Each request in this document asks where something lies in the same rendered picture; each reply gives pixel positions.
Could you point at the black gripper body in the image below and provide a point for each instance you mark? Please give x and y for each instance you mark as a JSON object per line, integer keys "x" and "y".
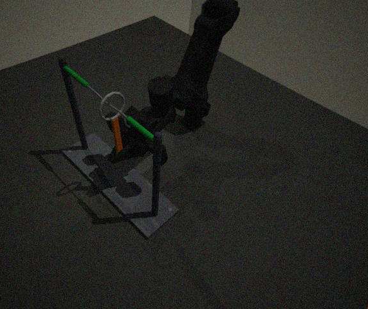
{"x": 146, "y": 144}

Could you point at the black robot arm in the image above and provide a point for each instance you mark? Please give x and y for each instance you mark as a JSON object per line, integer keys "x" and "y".
{"x": 188, "y": 88}

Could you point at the orange handle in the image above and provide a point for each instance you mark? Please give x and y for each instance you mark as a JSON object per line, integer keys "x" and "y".
{"x": 114, "y": 120}

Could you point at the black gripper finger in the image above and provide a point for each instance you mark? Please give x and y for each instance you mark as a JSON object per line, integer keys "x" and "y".
{"x": 131, "y": 150}
{"x": 125, "y": 141}

